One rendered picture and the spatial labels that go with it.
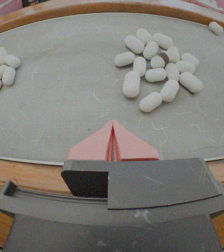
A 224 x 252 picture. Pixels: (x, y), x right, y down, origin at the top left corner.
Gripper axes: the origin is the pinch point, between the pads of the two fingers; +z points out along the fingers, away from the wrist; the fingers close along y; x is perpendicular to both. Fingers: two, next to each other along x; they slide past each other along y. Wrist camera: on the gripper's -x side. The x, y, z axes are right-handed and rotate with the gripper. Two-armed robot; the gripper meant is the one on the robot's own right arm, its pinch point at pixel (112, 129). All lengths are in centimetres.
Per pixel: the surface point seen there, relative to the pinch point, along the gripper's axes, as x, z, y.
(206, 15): -17.4, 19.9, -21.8
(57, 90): -2.3, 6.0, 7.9
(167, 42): -8.8, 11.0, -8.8
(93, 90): -2.2, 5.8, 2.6
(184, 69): -5.2, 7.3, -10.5
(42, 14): -16.2, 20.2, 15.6
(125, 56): -6.4, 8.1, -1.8
